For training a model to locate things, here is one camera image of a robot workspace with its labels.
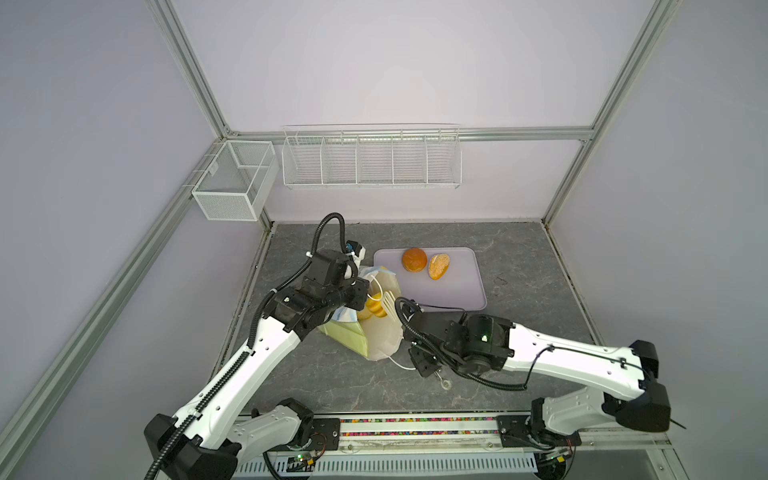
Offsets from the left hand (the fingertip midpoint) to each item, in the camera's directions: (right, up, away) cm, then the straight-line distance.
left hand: (364, 287), depth 73 cm
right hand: (+12, -15, -4) cm, 20 cm away
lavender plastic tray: (+25, 0, +29) cm, 38 cm away
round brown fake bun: (+14, +6, +32) cm, 35 cm away
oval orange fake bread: (+22, +4, +29) cm, 37 cm away
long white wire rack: (0, +41, +24) cm, 47 cm away
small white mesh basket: (-47, +33, +29) cm, 64 cm away
